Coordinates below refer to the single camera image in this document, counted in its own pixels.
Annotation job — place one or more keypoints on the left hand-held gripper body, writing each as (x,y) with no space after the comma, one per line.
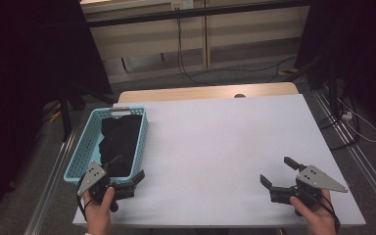
(93,176)

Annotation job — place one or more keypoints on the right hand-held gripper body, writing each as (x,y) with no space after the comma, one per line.
(316,179)

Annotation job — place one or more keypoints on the black pants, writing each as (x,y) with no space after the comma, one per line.
(120,140)

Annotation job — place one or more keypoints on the light blue plastic basket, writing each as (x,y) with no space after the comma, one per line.
(78,156)

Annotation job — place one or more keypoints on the person's right hand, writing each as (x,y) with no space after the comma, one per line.
(319,222)

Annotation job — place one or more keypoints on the person's left hand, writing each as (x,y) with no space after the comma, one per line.
(98,218)

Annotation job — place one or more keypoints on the black stand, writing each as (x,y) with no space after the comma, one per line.
(332,88)
(66,120)

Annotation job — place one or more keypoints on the beige cabinet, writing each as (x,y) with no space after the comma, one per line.
(150,39)

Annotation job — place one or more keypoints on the black curtain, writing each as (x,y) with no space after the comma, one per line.
(29,65)
(365,39)

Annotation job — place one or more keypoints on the black horizontal bar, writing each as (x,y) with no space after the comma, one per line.
(189,13)

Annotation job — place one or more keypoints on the aluminium floor rail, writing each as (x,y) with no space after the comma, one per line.
(367,166)
(50,187)

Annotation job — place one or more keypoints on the white wall socket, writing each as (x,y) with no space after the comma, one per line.
(182,4)

